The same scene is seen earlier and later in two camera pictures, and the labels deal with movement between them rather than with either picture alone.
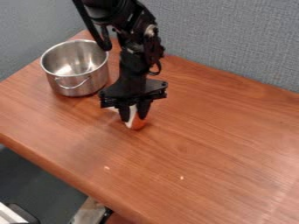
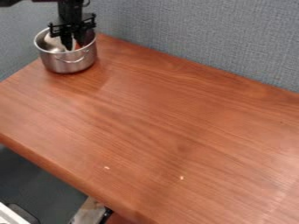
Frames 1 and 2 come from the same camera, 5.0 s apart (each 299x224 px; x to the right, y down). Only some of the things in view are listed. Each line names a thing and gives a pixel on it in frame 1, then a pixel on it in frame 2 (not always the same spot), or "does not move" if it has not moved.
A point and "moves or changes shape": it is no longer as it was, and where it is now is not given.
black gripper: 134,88 -> 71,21
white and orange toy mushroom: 135,122 -> 60,47
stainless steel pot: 76,66 moves or changes shape
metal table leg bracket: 94,213 does not move
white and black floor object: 13,214 does not move
